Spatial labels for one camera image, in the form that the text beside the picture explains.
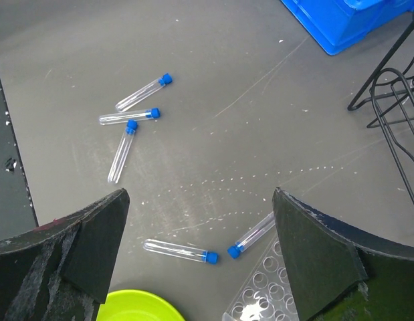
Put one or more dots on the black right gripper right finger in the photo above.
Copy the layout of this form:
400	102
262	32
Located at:
339	272

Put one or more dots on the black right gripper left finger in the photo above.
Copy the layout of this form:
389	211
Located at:
62	270

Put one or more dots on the blue-capped test tube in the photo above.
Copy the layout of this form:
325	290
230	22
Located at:
122	117
122	152
181	251
251	236
143	93

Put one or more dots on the lime green plate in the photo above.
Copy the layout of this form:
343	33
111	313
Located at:
137	305

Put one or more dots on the clear test tube rack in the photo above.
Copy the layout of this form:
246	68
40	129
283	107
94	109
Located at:
266	294

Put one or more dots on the blue plastic bin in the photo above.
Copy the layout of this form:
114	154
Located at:
338	24

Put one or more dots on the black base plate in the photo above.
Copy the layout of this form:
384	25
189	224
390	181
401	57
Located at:
17	213

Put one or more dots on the black wire basket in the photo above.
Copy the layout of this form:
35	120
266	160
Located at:
385	103

